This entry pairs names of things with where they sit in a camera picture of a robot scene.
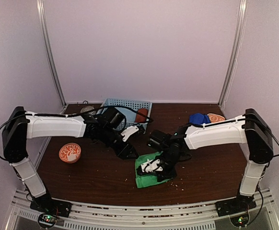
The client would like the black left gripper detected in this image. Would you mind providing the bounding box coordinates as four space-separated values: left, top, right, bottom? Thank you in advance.
100 126 139 159

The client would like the green towel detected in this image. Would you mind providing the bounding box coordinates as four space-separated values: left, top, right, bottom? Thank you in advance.
135 152 177 188

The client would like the rust brown towel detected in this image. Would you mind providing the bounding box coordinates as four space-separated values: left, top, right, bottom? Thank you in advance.
135 108 148 123

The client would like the light blue perforated basket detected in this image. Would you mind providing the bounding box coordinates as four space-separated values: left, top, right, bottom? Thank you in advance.
101 98 152 130

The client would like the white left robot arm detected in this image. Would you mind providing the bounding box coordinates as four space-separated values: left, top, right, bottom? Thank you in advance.
0 105 139 213

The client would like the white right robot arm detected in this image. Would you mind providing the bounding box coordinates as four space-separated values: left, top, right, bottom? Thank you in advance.
138 108 277 212

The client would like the orange patterned bowl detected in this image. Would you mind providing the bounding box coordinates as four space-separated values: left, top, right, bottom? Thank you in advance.
58 143 81 163

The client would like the striped ceramic cup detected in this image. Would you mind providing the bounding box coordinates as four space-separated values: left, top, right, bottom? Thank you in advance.
80 105 96 115

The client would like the blue towel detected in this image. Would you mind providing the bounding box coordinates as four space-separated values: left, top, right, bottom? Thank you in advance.
188 113 211 125

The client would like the white cloth under green towel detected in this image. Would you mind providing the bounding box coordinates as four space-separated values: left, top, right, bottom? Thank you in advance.
207 113 226 123

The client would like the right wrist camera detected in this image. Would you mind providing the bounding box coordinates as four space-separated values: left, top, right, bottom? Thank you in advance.
137 159 163 175

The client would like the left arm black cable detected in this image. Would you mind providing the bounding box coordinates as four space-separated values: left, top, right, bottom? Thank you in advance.
91 104 154 127

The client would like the aluminium front rail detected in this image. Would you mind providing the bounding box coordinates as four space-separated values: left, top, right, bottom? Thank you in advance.
10 191 274 230

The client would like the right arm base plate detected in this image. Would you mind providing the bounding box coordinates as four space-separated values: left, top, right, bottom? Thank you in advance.
215 196 256 217

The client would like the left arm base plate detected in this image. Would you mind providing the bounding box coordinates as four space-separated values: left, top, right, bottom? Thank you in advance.
30 199 72 218

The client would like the right aluminium corner post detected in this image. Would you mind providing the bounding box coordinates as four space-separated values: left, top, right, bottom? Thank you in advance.
218 0 248 109

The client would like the aluminium corner post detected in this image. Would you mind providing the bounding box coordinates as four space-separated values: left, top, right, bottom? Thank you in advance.
218 0 248 109
36 0 66 107

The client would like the left aluminium corner post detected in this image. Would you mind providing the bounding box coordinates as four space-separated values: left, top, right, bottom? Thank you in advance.
36 0 66 107

